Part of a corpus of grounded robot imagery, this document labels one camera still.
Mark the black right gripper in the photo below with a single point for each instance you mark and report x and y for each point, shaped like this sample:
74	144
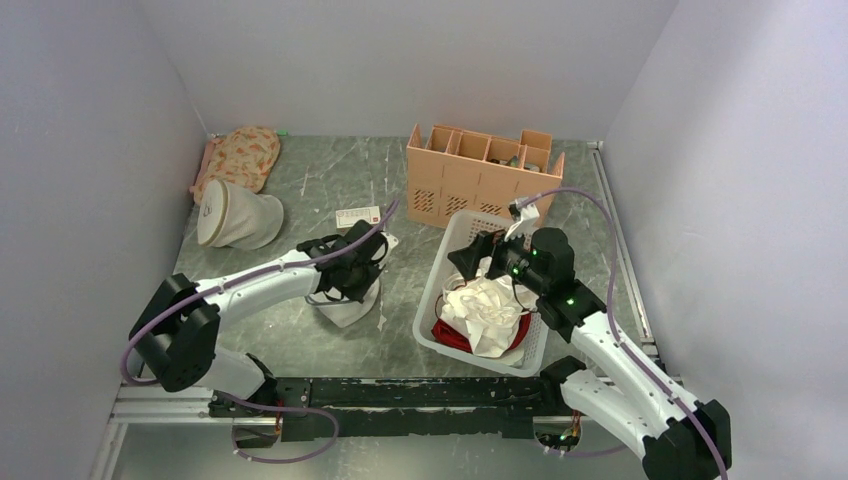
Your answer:
485	244

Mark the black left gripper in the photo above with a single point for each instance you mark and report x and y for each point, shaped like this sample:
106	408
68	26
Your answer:
357	292

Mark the round white mesh laundry bag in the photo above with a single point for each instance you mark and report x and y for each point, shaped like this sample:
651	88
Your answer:
347	306

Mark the white bra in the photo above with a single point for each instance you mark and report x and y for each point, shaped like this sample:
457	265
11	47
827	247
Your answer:
489	302

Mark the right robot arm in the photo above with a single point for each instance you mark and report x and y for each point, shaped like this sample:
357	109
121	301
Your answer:
671	432

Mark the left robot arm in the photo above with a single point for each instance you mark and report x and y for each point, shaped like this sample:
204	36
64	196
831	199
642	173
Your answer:
176	335

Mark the white plastic laundry basket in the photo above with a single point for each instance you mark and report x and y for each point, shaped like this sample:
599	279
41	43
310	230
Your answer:
462	228

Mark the white cardboard box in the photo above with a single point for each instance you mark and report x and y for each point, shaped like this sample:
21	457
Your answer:
347	218

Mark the red garment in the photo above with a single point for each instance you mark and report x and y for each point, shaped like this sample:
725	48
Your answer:
488	342

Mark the peach plastic desk organizer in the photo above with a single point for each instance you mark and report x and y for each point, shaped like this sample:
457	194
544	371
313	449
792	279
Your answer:
448	171

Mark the items inside organizer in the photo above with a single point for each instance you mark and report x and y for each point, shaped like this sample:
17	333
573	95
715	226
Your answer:
514	162

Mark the floral fabric pouch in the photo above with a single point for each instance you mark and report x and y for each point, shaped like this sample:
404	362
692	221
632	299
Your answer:
243	157

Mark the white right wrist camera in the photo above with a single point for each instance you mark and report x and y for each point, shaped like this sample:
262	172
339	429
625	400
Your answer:
524	214

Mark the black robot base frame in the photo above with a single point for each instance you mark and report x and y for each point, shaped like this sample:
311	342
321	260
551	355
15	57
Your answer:
304	409

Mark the white cable conduit rail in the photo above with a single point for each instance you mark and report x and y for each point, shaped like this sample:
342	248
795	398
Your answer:
625	263

